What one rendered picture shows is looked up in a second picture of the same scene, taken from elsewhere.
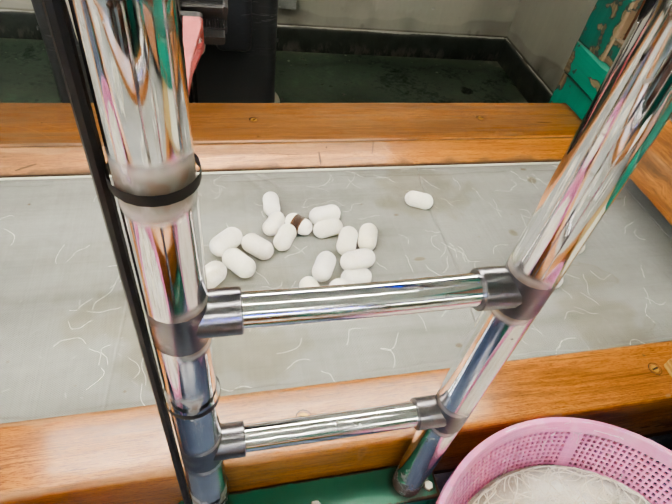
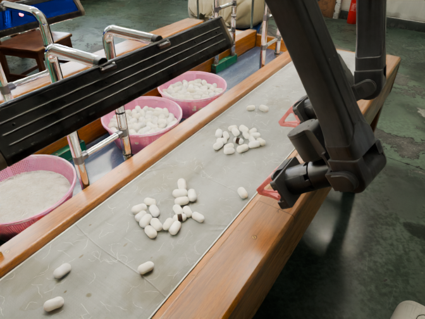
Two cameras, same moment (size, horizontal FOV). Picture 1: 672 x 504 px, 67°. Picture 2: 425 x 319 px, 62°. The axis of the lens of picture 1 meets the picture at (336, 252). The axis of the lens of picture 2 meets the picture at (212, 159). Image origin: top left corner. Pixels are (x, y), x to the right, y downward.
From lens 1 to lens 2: 0.96 m
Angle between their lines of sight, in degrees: 91
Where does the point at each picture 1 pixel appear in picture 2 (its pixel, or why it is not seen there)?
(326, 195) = (188, 242)
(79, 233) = (233, 173)
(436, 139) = (167, 311)
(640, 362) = (13, 249)
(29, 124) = not seen: hidden behind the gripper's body
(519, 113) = not seen: outside the picture
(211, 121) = (264, 221)
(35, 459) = (163, 140)
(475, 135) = not seen: outside the picture
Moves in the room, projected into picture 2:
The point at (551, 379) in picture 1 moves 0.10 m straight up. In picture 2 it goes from (50, 221) to (38, 187)
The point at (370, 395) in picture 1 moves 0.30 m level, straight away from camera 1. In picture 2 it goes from (107, 185) to (138, 278)
